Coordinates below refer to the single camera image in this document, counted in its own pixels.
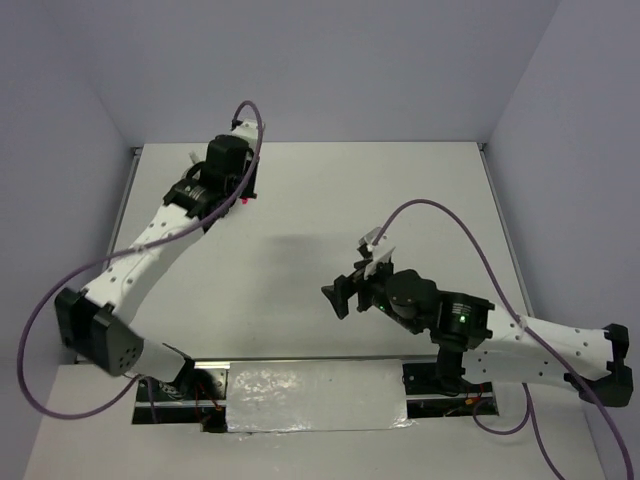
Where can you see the white round divided container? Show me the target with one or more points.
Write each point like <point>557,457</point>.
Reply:
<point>189,173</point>

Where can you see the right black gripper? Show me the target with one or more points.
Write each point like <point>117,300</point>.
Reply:
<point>344,286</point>

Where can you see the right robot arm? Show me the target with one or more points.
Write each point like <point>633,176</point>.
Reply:
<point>479,341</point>

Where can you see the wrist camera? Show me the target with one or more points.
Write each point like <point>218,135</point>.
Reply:
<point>248,130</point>
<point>376,251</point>

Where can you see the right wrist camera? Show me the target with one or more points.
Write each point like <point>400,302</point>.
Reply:
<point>376,251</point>

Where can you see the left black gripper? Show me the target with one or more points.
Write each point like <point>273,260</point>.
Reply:
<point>248,191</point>

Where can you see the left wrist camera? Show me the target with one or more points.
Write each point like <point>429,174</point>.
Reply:
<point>248,130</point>

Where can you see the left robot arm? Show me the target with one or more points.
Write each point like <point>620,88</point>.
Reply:
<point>96,322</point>

